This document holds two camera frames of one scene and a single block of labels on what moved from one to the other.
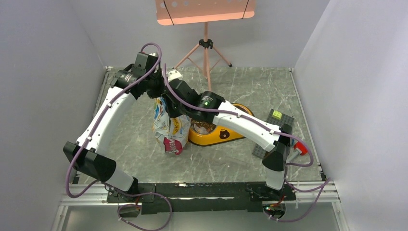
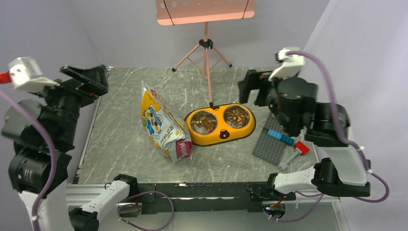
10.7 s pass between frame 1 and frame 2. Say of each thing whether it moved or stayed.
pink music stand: stayed
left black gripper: moved
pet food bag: moved
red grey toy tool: stayed
